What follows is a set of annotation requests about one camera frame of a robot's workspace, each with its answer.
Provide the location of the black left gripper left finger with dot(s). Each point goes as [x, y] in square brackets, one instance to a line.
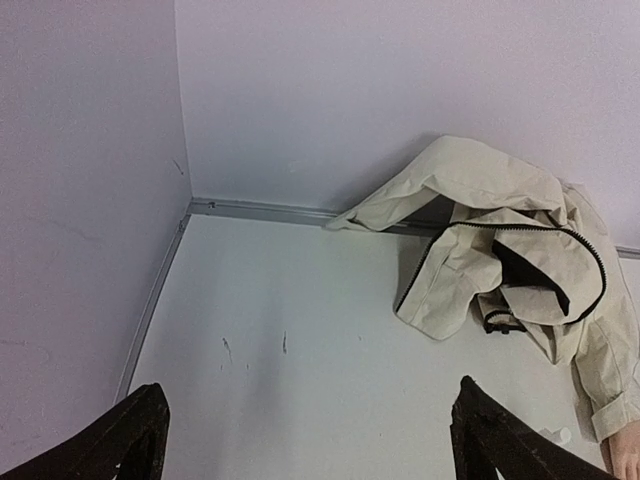
[127, 442]

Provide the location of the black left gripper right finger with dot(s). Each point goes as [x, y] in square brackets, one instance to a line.
[489, 442]

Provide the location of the white nail polish bottle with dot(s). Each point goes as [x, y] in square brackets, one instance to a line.
[560, 437]

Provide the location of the mannequin hand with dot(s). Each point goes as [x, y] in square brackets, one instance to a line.
[623, 449]

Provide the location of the beige zip jacket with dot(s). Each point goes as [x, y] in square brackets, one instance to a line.
[527, 252]

